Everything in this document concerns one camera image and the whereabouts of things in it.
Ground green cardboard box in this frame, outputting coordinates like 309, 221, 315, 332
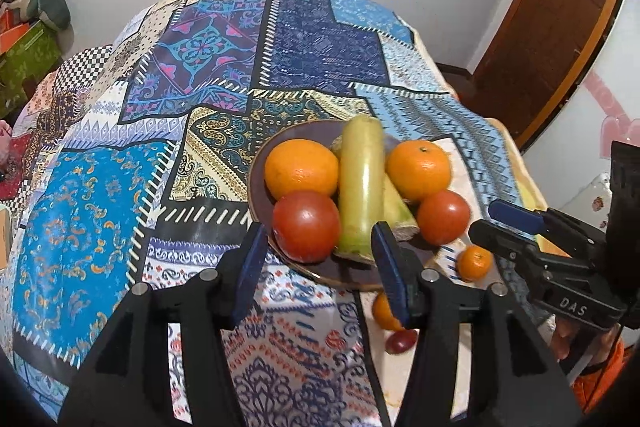
1, 22, 62, 117

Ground dark grape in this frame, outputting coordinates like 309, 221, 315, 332
385, 329, 419, 355

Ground small mandarin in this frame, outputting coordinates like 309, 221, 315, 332
456, 245, 494, 282
372, 291, 404, 332

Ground patchwork blue bedspread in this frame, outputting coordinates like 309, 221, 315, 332
1, 0, 544, 421

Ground dark purple plate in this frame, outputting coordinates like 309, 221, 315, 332
248, 120, 438, 291

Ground white wardrobe sliding door hearts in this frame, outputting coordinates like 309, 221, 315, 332
524, 0, 639, 208

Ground red tomato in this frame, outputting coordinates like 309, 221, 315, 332
272, 191, 341, 265
416, 190, 471, 246

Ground wooden door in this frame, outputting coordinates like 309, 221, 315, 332
472, 0, 620, 148

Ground large orange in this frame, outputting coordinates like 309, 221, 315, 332
264, 139, 340, 199
386, 140, 452, 202

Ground pink plush rabbit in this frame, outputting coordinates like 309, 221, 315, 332
0, 120, 12, 167

